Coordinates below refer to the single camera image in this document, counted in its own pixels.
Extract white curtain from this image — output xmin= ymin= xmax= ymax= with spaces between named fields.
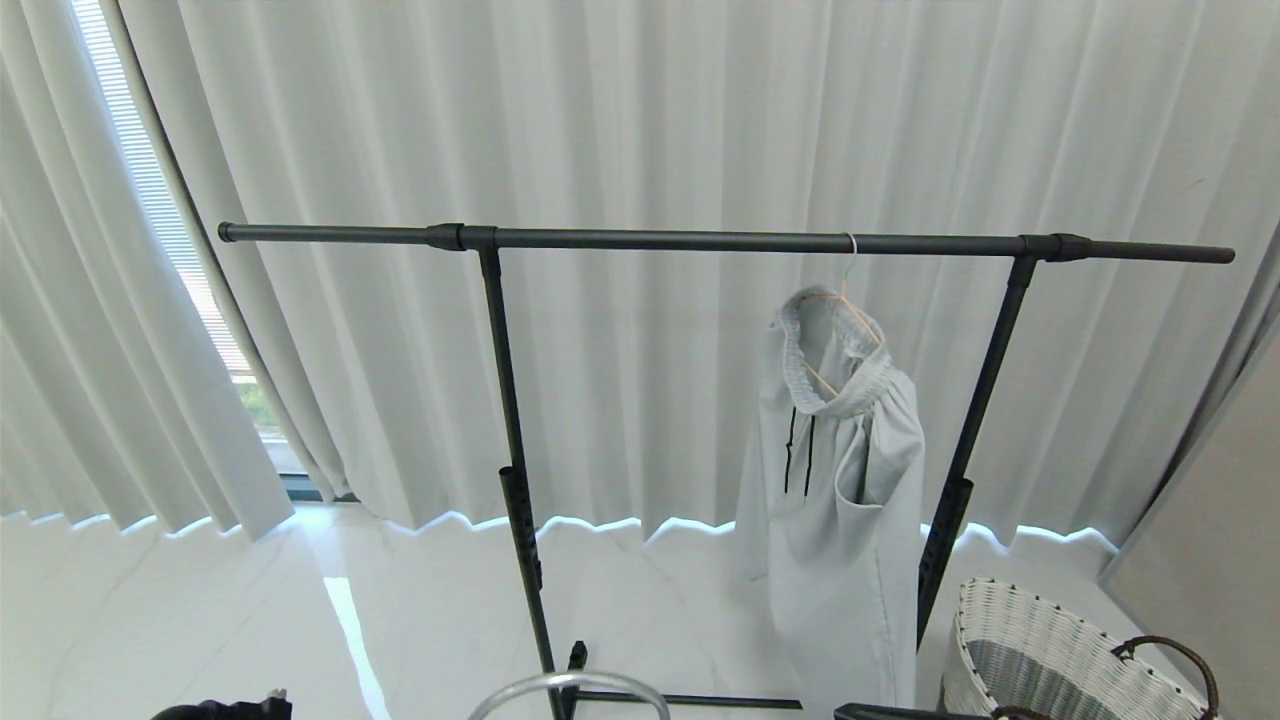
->
xmin=0 ymin=0 xmax=294 ymax=541
xmin=105 ymin=0 xmax=1280 ymax=551

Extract pink clothes hanger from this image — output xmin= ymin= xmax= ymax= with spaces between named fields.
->
xmin=467 ymin=669 xmax=673 ymax=720
xmin=795 ymin=233 xmax=886 ymax=399

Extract pale grey shorts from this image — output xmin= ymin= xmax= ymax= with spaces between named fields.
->
xmin=735 ymin=285 xmax=927 ymax=713

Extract black clothes rack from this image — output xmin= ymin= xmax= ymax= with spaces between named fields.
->
xmin=217 ymin=222 xmax=1237 ymax=720

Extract white laundry basket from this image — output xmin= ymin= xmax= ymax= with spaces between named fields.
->
xmin=940 ymin=577 xmax=1223 ymax=720

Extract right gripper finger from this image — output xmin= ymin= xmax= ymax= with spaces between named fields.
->
xmin=833 ymin=703 xmax=993 ymax=720

